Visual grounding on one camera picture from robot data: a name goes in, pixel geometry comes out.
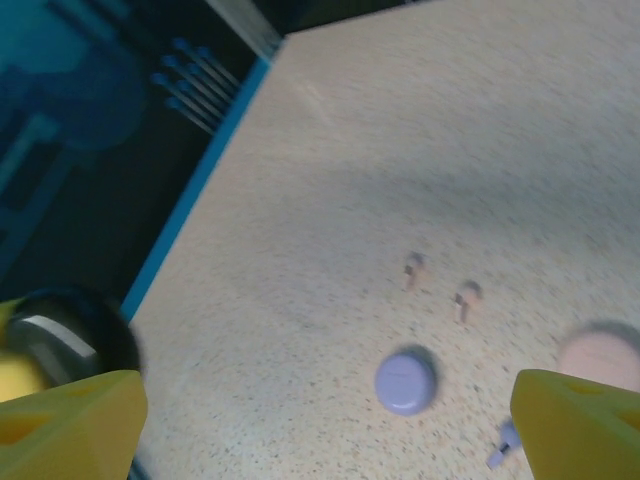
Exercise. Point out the purple earbud charging case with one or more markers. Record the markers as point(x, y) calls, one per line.
point(406, 382)

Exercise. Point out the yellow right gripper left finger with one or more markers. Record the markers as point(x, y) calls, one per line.
point(65, 435)

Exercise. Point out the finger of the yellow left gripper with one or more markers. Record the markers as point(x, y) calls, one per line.
point(20, 377)
point(7, 307)

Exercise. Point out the pink earbud charging case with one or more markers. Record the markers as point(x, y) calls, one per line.
point(600, 350)

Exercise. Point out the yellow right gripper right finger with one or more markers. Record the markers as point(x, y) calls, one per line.
point(585, 435)

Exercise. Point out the black earbud charging case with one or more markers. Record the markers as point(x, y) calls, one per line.
point(115, 340)

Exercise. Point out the blue table edge strip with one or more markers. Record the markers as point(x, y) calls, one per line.
point(200, 185)

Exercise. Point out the aluminium frame post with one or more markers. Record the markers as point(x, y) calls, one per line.
point(250, 25)

